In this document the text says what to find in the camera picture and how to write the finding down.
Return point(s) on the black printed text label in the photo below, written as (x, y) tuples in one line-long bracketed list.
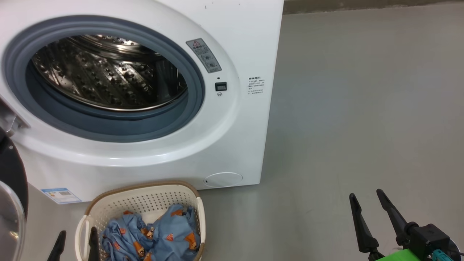
[(256, 86)]

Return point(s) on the blue printed garment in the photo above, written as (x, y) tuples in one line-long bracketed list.
[(123, 235), (174, 228)]

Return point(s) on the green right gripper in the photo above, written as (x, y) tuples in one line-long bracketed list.
[(402, 256)]

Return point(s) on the grey rubber door gasket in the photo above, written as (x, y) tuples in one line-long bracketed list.
[(108, 127)]

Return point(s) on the black round washing machine door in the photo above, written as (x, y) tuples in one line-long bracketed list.
[(12, 170)]

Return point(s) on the grey warning sticker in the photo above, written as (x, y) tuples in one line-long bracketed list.
[(204, 56)]

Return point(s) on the blue energy label sticker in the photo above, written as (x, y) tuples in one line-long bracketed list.
[(61, 195)]

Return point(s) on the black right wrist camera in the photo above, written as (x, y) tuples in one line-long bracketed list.
[(427, 239)]

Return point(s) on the black door lock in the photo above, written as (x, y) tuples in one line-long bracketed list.
[(221, 86)]

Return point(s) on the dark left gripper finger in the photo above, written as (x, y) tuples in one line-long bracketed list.
[(94, 246), (58, 250)]

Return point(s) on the steel washing drum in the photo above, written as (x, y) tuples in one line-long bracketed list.
[(108, 72)]

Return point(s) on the cream perforated laundry basket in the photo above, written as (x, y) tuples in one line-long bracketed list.
[(145, 199)]

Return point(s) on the white front-load washing machine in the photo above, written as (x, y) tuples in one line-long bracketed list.
[(239, 145)]

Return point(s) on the round white filter cover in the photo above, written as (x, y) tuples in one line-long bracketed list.
[(224, 179)]

